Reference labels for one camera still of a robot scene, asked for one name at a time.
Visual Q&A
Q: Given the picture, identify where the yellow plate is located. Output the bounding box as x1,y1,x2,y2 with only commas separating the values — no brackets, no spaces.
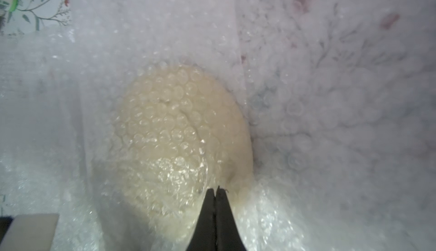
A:
67,0,256,251

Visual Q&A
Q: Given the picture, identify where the clear bubble wrap sheet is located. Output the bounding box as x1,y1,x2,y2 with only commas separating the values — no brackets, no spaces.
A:
1,27,102,251
235,0,436,251

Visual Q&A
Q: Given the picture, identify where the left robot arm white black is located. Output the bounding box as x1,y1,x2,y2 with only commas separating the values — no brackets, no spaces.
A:
1,214,59,251

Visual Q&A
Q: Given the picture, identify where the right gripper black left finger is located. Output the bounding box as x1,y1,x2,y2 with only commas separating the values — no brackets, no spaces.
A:
186,189,216,251

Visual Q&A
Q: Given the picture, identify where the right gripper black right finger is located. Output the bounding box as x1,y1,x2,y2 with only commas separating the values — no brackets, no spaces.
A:
215,187,246,251

